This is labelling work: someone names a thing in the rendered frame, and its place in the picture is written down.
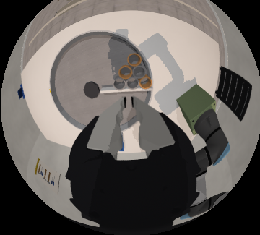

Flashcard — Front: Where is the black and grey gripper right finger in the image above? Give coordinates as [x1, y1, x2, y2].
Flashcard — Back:
[131, 96, 201, 174]

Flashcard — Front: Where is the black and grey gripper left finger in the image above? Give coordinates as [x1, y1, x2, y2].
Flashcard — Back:
[65, 97, 126, 181]

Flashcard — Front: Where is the grey metal sleeve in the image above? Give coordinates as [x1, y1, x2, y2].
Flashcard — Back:
[113, 75, 126, 90]
[132, 65, 146, 79]
[126, 75, 139, 90]

